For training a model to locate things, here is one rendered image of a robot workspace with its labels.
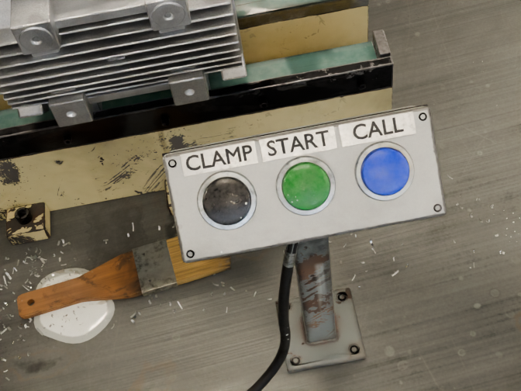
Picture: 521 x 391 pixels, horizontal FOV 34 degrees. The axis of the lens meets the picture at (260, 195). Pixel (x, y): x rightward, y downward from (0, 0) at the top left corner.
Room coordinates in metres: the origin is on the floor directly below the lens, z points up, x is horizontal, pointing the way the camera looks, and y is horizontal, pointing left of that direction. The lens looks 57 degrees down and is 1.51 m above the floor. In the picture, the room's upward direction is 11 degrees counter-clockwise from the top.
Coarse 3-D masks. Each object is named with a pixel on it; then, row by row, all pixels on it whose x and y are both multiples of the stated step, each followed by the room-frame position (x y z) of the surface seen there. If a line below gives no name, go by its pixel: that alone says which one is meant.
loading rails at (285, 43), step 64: (256, 0) 0.62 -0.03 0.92; (320, 0) 0.60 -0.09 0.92; (256, 64) 0.53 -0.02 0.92; (320, 64) 0.52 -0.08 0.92; (384, 64) 0.50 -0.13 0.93; (0, 128) 0.52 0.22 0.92; (64, 128) 0.50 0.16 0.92; (128, 128) 0.50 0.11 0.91; (192, 128) 0.50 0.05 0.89; (256, 128) 0.50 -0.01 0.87; (0, 192) 0.50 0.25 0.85; (64, 192) 0.50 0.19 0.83; (128, 192) 0.50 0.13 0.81
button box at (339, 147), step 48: (240, 144) 0.32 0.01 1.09; (288, 144) 0.32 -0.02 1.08; (336, 144) 0.31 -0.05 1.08; (384, 144) 0.31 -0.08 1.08; (432, 144) 0.30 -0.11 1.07; (192, 192) 0.30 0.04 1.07; (336, 192) 0.29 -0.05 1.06; (432, 192) 0.28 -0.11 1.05; (192, 240) 0.28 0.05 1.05; (240, 240) 0.28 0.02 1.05; (288, 240) 0.27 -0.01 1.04
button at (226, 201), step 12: (216, 180) 0.30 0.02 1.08; (228, 180) 0.30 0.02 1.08; (216, 192) 0.30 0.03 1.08; (228, 192) 0.30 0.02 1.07; (240, 192) 0.29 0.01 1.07; (204, 204) 0.29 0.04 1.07; (216, 204) 0.29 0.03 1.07; (228, 204) 0.29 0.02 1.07; (240, 204) 0.29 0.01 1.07; (216, 216) 0.29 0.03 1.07; (228, 216) 0.28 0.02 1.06; (240, 216) 0.28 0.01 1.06
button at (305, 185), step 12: (300, 168) 0.30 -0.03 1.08; (312, 168) 0.30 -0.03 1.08; (288, 180) 0.30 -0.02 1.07; (300, 180) 0.29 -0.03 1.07; (312, 180) 0.29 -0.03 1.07; (324, 180) 0.29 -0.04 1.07; (288, 192) 0.29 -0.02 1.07; (300, 192) 0.29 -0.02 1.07; (312, 192) 0.29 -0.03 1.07; (324, 192) 0.29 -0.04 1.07; (300, 204) 0.28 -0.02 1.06; (312, 204) 0.28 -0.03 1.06
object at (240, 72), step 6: (222, 72) 0.50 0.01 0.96; (228, 72) 0.50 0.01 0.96; (234, 72) 0.49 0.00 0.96; (240, 72) 0.49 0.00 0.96; (246, 72) 0.49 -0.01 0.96; (228, 78) 0.49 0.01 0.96; (234, 78) 0.49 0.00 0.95; (24, 108) 0.50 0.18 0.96; (30, 108) 0.50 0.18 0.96; (36, 108) 0.50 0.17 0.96; (42, 108) 0.50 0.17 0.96; (48, 108) 0.51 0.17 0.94; (24, 114) 0.49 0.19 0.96; (30, 114) 0.49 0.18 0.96; (36, 114) 0.49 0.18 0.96
